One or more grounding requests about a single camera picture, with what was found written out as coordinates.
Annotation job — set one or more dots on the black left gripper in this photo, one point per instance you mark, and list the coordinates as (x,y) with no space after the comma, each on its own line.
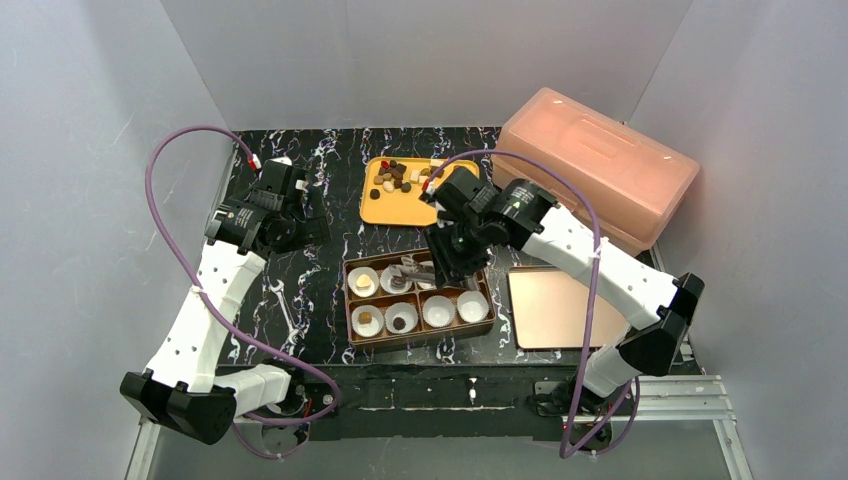
(308,221)

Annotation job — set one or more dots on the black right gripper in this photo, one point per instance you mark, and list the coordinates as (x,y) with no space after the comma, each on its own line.
(454,255)

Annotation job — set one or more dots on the cream white chocolate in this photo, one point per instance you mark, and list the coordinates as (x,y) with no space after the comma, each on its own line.
(363,282)

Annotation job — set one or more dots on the rose gold box lid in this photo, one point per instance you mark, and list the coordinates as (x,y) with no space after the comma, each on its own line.
(549,305)

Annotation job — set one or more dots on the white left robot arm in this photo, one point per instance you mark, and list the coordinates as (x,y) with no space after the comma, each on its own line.
(179,387)

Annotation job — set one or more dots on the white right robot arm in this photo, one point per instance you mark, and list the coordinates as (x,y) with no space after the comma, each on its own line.
(573,248)

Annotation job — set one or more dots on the brown chocolate box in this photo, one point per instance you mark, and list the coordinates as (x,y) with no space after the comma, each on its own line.
(385,311)

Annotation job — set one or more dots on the white paper cup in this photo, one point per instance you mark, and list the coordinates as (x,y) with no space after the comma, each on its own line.
(354,273)
(372,329)
(426,265)
(438,311)
(403,309)
(394,281)
(472,306)

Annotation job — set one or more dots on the orange plastic tray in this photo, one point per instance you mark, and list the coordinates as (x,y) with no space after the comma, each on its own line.
(395,208)

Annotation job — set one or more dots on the pink plastic storage case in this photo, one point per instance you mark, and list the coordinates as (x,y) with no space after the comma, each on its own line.
(634,183)

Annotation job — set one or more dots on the aluminium frame rail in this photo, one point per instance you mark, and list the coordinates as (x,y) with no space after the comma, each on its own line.
(672,398)

